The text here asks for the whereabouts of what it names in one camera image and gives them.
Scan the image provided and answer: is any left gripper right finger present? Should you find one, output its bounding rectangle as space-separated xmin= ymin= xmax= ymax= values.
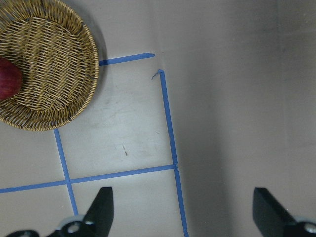
xmin=252 ymin=187 xmax=316 ymax=237

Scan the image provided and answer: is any dark red apple in basket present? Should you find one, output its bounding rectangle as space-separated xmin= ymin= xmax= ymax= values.
xmin=0 ymin=57 xmax=22 ymax=100

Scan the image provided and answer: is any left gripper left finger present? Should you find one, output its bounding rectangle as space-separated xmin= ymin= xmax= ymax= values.
xmin=4 ymin=186 xmax=115 ymax=237

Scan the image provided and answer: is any round wicker basket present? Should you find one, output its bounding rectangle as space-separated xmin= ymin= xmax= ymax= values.
xmin=0 ymin=0 xmax=99 ymax=131

